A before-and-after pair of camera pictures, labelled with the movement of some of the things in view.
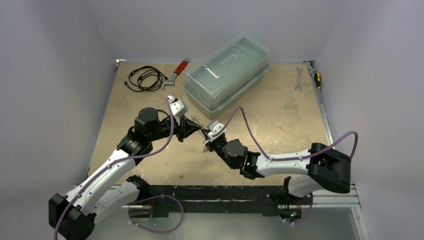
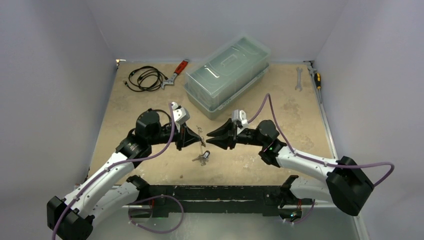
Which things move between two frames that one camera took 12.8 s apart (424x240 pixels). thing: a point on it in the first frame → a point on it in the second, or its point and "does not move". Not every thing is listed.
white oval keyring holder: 197,120 → 202,143
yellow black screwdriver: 318,79 does not move
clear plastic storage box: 215,81 does not move
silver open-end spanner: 299,85 does not move
